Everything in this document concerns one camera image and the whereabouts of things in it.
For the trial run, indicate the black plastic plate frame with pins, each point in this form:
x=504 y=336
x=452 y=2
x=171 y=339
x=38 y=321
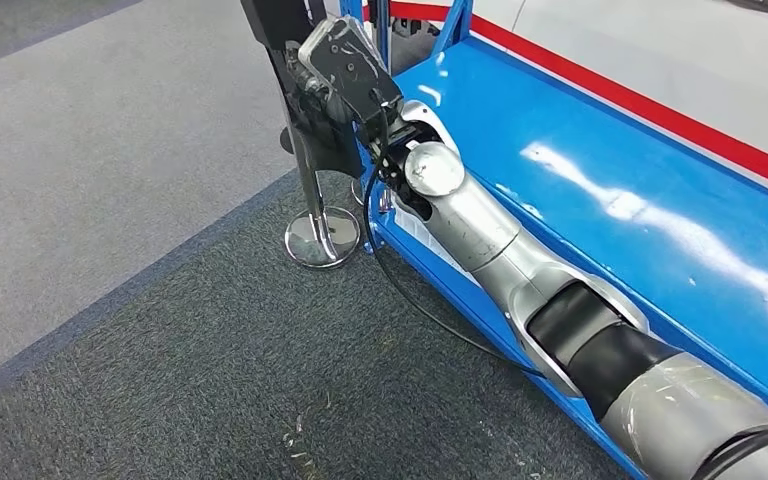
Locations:
x=271 y=20

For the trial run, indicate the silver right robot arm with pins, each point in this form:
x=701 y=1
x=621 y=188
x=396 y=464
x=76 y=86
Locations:
x=477 y=218

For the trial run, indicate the blue steel shelf rack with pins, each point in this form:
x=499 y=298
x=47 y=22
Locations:
x=589 y=199

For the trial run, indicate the chrome stanchion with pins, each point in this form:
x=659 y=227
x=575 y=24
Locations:
x=357 y=193
x=321 y=242

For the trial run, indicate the white car with red stripe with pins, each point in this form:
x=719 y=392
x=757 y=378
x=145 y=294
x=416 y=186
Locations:
x=689 y=66

